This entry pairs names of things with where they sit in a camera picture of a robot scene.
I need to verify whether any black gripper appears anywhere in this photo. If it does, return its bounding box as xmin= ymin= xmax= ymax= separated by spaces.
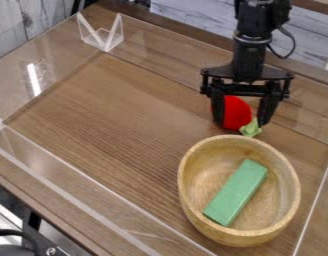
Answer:
xmin=200 ymin=64 xmax=294 ymax=126

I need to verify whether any red plush strawberry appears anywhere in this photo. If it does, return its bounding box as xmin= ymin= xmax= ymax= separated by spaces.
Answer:
xmin=221 ymin=96 xmax=263 ymax=137

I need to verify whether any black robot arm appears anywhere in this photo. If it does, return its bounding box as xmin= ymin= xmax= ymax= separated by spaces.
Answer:
xmin=200 ymin=0 xmax=297 ymax=126

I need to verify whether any wooden oval bowl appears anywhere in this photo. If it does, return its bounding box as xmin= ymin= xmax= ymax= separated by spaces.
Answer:
xmin=178 ymin=135 xmax=302 ymax=247

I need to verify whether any green rectangular block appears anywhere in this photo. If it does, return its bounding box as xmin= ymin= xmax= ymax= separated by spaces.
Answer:
xmin=203 ymin=159 xmax=269 ymax=227

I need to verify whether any clear acrylic corner bracket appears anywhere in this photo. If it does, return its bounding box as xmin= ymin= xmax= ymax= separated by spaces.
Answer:
xmin=76 ymin=13 xmax=124 ymax=52

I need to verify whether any black metal table mount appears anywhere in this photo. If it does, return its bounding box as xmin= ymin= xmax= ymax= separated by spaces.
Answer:
xmin=23 ymin=211 xmax=70 ymax=256

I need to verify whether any black cable lower left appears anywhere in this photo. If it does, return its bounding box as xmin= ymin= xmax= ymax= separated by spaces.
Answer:
xmin=0 ymin=228 xmax=39 ymax=256

